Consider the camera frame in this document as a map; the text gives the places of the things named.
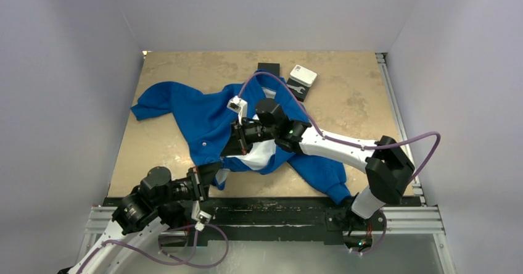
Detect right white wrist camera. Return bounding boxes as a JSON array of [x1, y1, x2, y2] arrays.
[[227, 96, 248, 125]]

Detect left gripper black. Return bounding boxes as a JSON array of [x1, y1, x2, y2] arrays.
[[154, 161, 223, 206]]

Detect white small box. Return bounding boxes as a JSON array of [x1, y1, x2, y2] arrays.
[[289, 64, 318, 88]]

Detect black flat block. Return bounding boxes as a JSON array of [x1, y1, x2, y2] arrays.
[[257, 62, 281, 76], [286, 79, 310, 102]]

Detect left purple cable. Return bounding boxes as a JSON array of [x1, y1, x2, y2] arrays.
[[76, 223, 229, 274]]

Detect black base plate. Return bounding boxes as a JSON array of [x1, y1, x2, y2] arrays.
[[102, 196, 422, 247]]

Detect silver wrench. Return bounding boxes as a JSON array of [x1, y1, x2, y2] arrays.
[[287, 84, 306, 94]]

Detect aluminium frame rail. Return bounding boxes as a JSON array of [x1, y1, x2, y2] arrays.
[[76, 206, 454, 273]]

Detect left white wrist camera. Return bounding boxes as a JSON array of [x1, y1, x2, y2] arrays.
[[191, 201, 213, 232]]

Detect blue zip jacket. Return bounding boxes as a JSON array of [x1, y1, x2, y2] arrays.
[[131, 70, 350, 204]]

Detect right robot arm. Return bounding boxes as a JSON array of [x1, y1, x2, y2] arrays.
[[221, 96, 415, 229]]

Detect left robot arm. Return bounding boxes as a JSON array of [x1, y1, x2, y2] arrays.
[[60, 162, 221, 273]]

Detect right side aluminium rail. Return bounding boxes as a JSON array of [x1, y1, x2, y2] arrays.
[[375, 52, 427, 206]]

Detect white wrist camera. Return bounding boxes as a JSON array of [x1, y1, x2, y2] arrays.
[[191, 201, 213, 232], [227, 96, 248, 125]]

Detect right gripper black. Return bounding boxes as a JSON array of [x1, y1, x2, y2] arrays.
[[222, 115, 278, 154]]

